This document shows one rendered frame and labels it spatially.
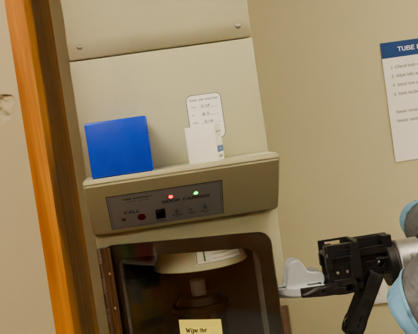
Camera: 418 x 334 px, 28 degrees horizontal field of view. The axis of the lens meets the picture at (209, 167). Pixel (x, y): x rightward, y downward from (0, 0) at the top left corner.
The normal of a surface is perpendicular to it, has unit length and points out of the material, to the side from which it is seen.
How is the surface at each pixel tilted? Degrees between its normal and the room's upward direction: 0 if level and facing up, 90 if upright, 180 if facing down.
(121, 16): 90
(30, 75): 90
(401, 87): 90
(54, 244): 90
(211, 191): 135
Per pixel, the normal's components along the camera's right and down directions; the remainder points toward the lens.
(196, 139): -0.20, 0.08
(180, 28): 0.08, 0.04
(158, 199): 0.16, 0.72
